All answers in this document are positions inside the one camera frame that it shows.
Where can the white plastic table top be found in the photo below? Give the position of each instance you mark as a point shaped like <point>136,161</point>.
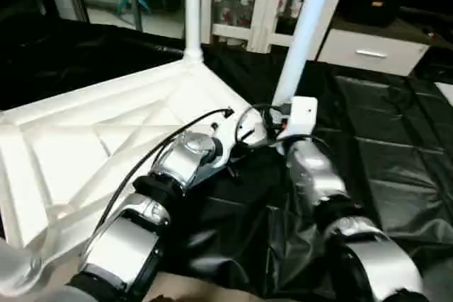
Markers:
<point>85,139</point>

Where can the black work mat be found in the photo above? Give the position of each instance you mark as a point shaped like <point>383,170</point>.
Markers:
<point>396,153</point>

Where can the dark low sideboard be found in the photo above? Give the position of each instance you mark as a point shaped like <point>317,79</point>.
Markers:
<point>428,33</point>

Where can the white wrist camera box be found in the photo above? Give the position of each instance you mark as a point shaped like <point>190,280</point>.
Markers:
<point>241,129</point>
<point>301,114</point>

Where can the white flat board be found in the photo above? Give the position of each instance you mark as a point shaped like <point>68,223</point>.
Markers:
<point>446,93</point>

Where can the blue floor stand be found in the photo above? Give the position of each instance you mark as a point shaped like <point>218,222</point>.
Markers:
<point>131,1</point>

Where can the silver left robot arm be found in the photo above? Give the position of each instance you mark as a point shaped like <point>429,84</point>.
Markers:
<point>170,175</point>

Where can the white drawer unit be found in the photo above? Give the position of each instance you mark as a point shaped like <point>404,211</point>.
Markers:
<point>371,51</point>

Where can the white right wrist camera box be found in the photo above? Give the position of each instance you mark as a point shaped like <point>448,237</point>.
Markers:
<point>301,114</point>

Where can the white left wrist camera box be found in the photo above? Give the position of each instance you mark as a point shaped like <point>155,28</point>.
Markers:
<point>241,129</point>

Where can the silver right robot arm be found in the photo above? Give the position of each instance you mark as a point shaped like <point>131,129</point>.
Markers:
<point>318,182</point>

